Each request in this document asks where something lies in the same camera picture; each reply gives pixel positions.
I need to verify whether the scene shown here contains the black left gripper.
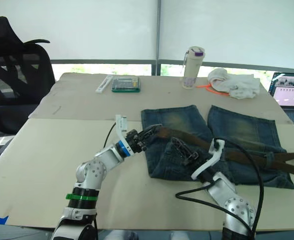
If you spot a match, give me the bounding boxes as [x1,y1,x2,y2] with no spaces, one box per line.
[125,124,163,154]

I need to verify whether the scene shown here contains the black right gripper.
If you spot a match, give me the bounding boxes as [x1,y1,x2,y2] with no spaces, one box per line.
[170,136,214,173]

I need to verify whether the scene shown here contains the blue denim shorts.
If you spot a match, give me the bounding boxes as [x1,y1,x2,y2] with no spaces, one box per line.
[140,104,294,191]

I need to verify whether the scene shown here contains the brown braided belt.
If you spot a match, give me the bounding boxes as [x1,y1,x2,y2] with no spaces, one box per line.
[154,125,294,176]

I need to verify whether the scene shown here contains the green screwdriver bit box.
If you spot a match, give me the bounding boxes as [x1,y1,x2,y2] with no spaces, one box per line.
[111,76,141,94]

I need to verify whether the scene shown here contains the flat white tool case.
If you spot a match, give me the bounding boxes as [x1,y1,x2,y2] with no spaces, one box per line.
[95,75,114,94]

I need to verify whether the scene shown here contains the white bottle with purple lid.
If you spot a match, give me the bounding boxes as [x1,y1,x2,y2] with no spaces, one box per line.
[181,45,207,90]

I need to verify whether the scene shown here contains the crumpled white cloth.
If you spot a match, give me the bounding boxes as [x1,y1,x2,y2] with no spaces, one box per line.
[207,67,261,100]

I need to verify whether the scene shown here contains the open laptop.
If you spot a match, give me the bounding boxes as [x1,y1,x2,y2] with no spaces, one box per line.
[268,71,294,137]

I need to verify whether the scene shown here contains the white roller blind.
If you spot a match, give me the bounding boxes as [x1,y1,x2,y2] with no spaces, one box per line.
[0,0,158,61]
[160,0,294,70]

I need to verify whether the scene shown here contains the black mesh office chair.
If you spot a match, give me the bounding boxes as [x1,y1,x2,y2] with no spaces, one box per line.
[0,16,57,156]

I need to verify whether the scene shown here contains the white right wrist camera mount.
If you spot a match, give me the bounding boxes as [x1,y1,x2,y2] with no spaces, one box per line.
[191,139,225,180]

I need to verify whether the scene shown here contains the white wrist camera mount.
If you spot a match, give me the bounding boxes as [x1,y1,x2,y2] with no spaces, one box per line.
[114,114,129,148]
[191,139,225,180]

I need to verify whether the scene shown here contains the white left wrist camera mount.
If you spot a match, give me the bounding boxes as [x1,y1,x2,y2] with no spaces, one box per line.
[114,114,129,148]

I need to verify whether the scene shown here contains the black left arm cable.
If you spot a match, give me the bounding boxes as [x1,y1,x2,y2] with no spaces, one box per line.
[103,122,117,148]

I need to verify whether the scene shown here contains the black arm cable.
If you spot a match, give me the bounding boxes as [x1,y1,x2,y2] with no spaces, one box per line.
[175,139,265,237]
[103,122,117,148]

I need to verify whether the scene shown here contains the orange cord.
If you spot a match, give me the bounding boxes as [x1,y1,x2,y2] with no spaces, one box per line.
[195,84,230,97]

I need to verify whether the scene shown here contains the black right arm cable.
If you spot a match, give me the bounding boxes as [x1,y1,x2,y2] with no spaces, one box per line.
[175,139,265,237]

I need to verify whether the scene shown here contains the grey window frame post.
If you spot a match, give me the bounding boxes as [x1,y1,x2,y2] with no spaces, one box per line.
[156,0,162,76]

